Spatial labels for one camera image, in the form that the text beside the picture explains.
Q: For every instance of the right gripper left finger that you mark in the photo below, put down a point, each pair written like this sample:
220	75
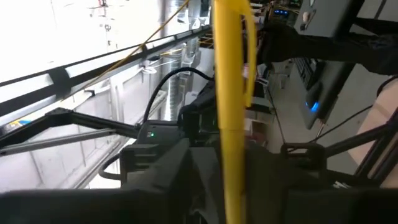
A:
93	208

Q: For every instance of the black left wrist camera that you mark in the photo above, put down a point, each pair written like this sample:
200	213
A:
161	132

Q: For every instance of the yellow marker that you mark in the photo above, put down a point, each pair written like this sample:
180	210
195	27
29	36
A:
230	93

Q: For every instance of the black keyboard tray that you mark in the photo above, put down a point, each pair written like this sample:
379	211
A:
339	31

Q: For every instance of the black computer mouse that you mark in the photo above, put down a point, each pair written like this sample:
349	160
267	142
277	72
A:
314	107

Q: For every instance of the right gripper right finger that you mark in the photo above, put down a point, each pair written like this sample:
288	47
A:
311	208

